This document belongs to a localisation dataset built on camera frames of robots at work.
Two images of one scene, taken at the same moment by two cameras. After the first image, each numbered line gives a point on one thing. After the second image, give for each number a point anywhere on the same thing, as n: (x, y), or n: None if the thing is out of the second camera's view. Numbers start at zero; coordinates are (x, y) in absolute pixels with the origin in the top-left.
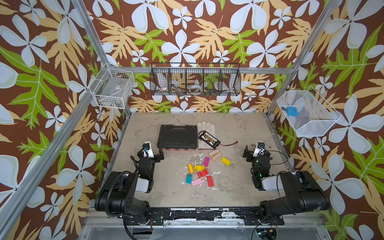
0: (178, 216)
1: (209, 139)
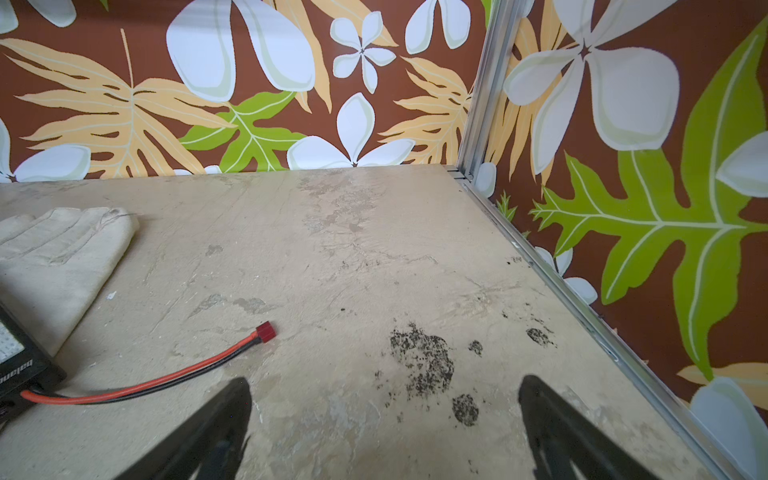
0: None
1: (24, 365)
